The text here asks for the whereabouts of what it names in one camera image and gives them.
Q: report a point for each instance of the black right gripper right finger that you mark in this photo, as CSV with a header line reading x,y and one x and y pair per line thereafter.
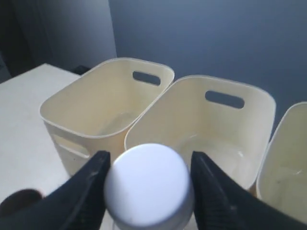
x,y
222,204

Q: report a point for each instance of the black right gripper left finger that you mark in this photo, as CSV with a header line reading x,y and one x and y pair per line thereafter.
x,y
78,204

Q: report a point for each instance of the left cream plastic bin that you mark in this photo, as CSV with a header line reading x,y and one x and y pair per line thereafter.
x,y
95,111

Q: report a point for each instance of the clear bottle white cap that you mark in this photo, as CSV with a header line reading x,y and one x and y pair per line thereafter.
x,y
149,187

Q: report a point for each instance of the right cream plastic bin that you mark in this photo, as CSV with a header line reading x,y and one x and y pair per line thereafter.
x,y
282,180

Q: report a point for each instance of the middle cream plastic bin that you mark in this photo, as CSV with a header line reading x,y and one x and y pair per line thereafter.
x,y
229,121

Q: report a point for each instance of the cream plastic bin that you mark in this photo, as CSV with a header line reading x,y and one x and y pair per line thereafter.
x,y
282,180
229,121
95,111

